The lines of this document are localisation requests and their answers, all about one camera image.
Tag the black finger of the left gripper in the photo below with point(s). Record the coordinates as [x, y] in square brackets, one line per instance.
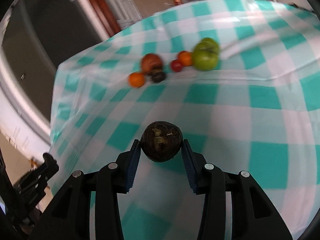
[35, 181]

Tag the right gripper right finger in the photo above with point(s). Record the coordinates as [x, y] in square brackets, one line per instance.
[205, 178]

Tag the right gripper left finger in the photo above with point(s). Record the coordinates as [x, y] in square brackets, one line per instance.
[114, 178]

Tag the dark brown round fruit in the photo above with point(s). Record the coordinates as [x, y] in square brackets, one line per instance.
[161, 141]

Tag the orange tangerine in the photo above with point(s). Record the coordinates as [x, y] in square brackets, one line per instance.
[136, 79]

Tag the green tomato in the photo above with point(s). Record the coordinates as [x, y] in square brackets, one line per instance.
[210, 40]
[205, 56]

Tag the teal pink checkered tablecloth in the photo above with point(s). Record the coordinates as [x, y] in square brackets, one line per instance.
[257, 110]

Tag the dark wrinkled small fruit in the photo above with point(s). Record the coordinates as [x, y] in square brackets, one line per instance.
[158, 76]

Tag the red cherry tomato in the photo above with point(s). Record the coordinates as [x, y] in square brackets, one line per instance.
[176, 66]

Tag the dark red pomegranate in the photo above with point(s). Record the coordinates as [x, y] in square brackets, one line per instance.
[150, 62]

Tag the small orange behind tomato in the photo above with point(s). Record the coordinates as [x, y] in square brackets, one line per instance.
[185, 58]

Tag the dark grey refrigerator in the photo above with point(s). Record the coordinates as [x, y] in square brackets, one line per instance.
[40, 35]

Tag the white cabinet doors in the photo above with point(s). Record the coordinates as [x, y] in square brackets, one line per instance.
[125, 12]

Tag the wooden door frame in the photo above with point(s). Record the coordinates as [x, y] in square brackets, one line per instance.
[106, 17]

